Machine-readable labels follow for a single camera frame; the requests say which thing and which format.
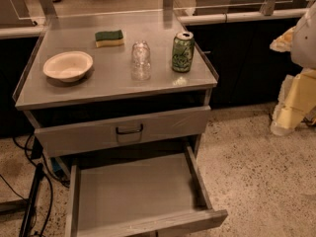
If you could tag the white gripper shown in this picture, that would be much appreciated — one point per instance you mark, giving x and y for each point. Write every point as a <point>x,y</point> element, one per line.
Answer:
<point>305,44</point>

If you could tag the clear plastic water bottle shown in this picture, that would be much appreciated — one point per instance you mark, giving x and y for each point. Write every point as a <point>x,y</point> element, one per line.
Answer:
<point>140,60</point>

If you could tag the grey top drawer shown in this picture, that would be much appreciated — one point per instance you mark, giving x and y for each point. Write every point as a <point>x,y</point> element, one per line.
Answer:
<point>114,132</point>

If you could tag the grey metal drawer cabinet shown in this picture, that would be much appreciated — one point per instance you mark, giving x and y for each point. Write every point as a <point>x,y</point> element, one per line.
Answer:
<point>108,91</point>

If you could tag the open grey middle drawer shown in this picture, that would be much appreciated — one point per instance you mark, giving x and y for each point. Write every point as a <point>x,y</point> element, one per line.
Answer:
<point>152,191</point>

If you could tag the green soda can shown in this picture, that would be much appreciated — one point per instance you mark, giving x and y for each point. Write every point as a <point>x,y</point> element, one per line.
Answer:
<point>183,51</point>

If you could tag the green and yellow sponge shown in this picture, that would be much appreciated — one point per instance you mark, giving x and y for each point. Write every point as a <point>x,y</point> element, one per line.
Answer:
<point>109,38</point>

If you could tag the white bowl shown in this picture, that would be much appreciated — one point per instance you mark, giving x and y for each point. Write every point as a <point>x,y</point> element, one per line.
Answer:
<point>68,66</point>

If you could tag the black floor stand bar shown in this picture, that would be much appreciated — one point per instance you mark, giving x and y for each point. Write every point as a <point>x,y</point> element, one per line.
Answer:
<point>30,208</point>

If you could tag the black drawer handle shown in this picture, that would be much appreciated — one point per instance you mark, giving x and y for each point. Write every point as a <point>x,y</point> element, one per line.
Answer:
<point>125,131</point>

